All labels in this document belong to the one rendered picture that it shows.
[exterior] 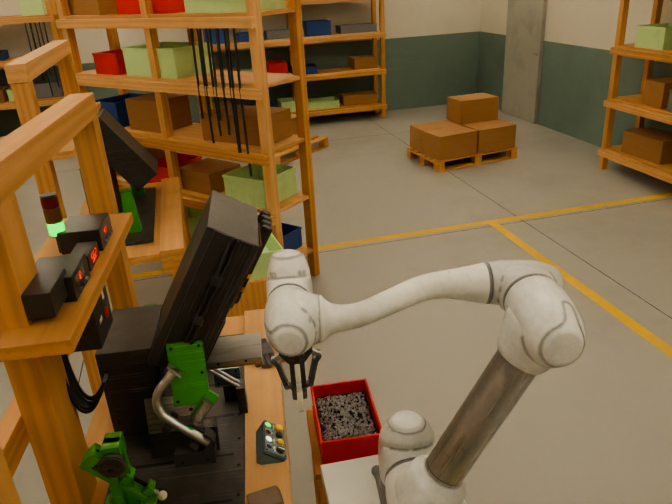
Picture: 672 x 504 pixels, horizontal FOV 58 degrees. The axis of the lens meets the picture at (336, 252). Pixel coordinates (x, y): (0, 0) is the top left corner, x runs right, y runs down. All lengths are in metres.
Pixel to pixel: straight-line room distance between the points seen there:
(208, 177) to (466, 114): 4.26
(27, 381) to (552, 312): 1.32
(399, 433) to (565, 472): 1.78
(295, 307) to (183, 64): 3.89
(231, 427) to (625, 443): 2.20
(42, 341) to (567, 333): 1.20
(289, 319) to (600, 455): 2.55
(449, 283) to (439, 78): 10.41
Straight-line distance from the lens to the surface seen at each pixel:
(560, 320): 1.33
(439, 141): 7.70
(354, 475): 2.00
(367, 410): 2.26
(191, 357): 2.02
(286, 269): 1.38
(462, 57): 11.92
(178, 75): 4.97
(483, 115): 8.46
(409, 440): 1.73
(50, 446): 1.94
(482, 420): 1.49
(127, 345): 2.13
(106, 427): 2.41
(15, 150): 1.79
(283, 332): 1.23
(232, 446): 2.15
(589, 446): 3.59
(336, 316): 1.30
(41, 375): 1.80
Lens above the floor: 2.30
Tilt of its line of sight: 24 degrees down
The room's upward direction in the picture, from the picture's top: 3 degrees counter-clockwise
